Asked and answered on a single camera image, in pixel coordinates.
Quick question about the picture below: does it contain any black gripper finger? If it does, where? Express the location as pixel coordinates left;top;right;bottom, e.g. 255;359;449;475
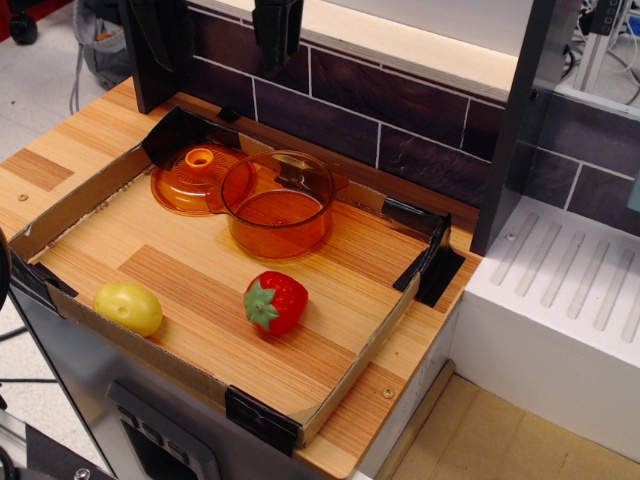
130;0;194;72
252;0;304;76

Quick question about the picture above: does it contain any yellow toy potato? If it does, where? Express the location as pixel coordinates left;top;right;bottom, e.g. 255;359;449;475
93;282;163;337

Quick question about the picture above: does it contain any cardboard fence with black tape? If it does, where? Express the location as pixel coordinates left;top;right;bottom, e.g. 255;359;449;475
1;109;478;465

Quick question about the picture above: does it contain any orange transparent pot lid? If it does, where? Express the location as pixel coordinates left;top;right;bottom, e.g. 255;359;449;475
151;143;247;216

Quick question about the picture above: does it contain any orange transparent pot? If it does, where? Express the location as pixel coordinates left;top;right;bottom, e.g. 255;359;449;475
205;150;349;259

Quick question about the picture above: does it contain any grey bag on floor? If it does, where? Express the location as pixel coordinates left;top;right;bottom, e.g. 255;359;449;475
72;0;131;90

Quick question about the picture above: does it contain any red toy strawberry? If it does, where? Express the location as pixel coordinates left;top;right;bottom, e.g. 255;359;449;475
243;271;309;336

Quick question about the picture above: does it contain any grey toy oven front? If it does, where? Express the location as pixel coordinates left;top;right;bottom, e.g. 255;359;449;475
10;286;316;479

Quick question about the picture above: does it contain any white toy sink drainboard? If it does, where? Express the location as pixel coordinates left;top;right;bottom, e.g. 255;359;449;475
450;198;639;460

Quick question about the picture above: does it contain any dark grey vertical post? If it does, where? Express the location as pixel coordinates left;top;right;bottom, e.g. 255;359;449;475
471;0;580;255

